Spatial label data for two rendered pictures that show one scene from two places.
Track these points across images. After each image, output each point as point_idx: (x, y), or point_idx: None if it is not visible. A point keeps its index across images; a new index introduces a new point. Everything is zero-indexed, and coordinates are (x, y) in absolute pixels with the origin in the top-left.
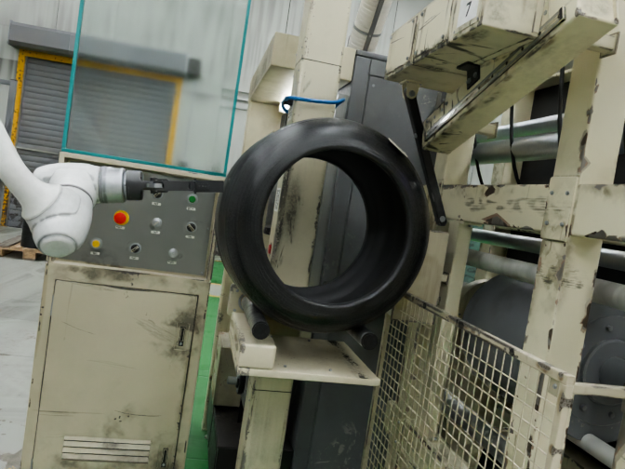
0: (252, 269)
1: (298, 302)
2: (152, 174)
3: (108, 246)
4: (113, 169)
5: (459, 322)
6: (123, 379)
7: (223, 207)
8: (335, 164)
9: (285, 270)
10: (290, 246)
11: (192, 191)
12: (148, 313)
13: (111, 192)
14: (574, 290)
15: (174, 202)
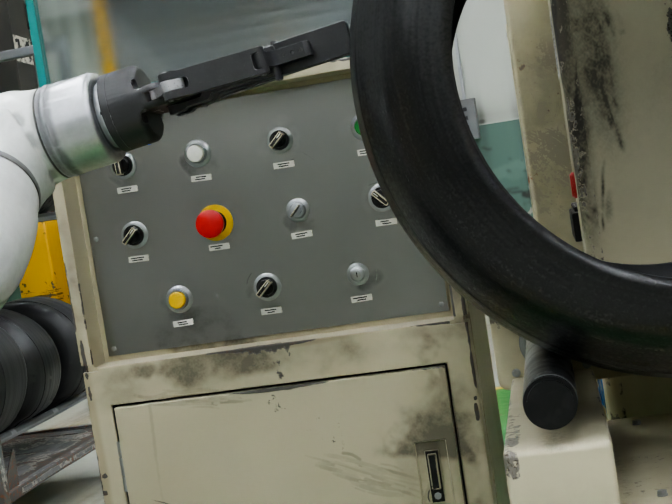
0: (469, 231)
1: (635, 294)
2: (253, 97)
3: (206, 298)
4: (64, 84)
5: None
6: None
7: (352, 88)
8: None
9: (630, 228)
10: (623, 157)
11: (271, 74)
12: (337, 436)
13: (72, 140)
14: None
15: (324, 148)
